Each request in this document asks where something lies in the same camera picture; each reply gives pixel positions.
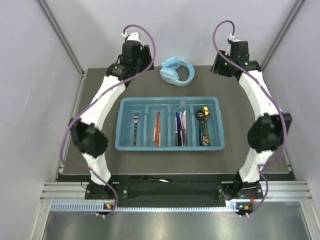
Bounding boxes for black knife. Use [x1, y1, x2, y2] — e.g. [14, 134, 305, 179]
[175, 131, 182, 147]

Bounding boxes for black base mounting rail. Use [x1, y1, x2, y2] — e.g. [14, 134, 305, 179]
[57, 173, 263, 208]

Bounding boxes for blue plastic cutlery tray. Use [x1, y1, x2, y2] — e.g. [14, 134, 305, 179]
[115, 96, 225, 152]

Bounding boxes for light blue headphones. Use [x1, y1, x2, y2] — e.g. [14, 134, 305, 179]
[159, 57, 195, 87]

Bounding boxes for patterned fork in tray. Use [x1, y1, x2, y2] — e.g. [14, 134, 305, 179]
[133, 112, 139, 147]

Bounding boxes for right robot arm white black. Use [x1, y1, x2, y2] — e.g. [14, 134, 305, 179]
[211, 34, 292, 198]

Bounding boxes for silver grey knife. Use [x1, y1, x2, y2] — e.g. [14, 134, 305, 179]
[129, 175, 174, 183]

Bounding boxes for orange chopstick long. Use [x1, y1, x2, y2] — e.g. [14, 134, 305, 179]
[153, 111, 161, 147]

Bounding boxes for slotted cable duct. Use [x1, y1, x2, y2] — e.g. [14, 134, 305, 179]
[49, 201, 253, 213]

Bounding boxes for dark blue utensil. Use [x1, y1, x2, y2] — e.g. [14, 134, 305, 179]
[175, 112, 182, 133]

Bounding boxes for pink knife in tray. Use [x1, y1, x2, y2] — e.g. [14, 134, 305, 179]
[181, 111, 188, 147]

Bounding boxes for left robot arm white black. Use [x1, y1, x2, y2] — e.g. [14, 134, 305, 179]
[70, 32, 153, 199]

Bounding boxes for gold spoon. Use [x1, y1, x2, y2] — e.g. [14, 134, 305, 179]
[202, 106, 210, 137]

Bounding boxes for silver spoon patterned handle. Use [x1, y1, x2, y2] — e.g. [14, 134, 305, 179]
[202, 136, 211, 146]

